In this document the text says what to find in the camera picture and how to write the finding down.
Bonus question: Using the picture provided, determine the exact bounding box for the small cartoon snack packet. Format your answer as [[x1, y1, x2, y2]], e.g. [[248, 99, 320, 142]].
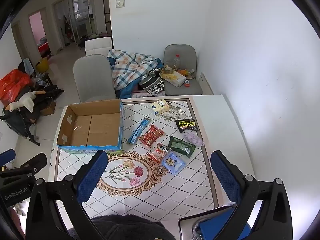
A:
[[147, 143, 172, 164]]

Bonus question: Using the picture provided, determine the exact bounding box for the white chair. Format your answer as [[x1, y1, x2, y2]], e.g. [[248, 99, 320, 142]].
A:
[[84, 37, 113, 56]]

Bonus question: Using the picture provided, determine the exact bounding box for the yellow bucket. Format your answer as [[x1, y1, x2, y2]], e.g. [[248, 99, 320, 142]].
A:
[[35, 57, 50, 73]]

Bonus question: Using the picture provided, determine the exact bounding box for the floral diamond-pattern tablecloth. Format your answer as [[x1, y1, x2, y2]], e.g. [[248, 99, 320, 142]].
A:
[[54, 95, 237, 222]]

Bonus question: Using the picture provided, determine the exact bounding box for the white board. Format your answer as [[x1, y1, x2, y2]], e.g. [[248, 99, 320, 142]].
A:
[[197, 72, 214, 95]]

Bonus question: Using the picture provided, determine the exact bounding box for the blue-grey cloth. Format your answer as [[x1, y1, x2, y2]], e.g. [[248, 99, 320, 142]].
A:
[[17, 58, 35, 77]]

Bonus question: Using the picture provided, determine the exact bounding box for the green snack packet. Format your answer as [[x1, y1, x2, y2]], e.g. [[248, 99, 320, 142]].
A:
[[167, 136, 196, 158]]

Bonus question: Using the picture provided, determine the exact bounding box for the black folded stroller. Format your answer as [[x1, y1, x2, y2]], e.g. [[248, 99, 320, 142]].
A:
[[0, 82, 65, 147]]

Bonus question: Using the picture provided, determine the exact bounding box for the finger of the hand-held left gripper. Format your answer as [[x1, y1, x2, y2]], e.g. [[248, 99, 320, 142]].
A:
[[0, 149, 16, 165], [0, 153, 48, 180]]

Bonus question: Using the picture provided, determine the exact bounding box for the striped patterned bag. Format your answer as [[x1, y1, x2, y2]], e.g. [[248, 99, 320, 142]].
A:
[[138, 70, 165, 95]]

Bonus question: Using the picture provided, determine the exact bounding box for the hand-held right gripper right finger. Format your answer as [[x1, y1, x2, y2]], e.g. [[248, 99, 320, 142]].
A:
[[210, 150, 293, 240]]

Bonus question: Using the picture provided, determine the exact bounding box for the black wipes packet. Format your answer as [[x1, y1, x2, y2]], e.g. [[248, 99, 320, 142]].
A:
[[175, 118, 199, 133]]

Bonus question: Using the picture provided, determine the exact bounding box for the yellow tissue pack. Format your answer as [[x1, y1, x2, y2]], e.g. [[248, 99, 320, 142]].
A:
[[150, 99, 170, 117]]

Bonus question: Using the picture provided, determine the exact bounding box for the red snack packet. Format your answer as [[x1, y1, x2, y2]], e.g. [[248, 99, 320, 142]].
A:
[[138, 124, 166, 148]]

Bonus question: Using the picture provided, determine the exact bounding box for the red plastic bag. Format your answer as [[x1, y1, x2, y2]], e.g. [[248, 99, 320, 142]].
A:
[[0, 69, 33, 103]]

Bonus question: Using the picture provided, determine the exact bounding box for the white plush goose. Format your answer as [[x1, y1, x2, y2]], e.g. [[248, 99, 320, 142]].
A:
[[5, 90, 47, 113]]

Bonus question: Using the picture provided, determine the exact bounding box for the light blue tissue pack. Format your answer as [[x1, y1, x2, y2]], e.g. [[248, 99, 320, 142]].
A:
[[161, 151, 187, 175]]

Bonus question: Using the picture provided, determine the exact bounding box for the pink cloth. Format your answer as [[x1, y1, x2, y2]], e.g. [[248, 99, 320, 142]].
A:
[[131, 90, 165, 99]]

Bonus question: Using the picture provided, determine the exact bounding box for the glass sliding door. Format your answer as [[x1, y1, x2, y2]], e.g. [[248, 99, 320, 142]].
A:
[[52, 0, 110, 49]]

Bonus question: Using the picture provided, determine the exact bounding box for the long blue snack packet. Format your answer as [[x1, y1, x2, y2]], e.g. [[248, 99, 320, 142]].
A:
[[127, 118, 151, 145]]

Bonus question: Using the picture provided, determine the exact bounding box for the plaid blanket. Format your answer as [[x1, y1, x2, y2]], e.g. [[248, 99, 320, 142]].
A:
[[107, 49, 165, 99]]

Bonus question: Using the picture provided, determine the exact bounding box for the grey fabric chair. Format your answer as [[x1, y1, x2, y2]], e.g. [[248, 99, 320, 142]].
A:
[[163, 44, 203, 96], [73, 54, 117, 103]]

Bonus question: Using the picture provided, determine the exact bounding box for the dark fleece clothing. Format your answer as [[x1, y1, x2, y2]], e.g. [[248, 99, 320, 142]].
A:
[[67, 214, 177, 240]]

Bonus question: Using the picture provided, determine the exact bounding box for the small brown cardboard box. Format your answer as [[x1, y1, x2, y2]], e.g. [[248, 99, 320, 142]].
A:
[[40, 99, 57, 117]]

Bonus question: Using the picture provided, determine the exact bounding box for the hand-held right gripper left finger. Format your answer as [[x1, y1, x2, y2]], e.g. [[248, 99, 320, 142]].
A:
[[26, 150, 108, 240]]

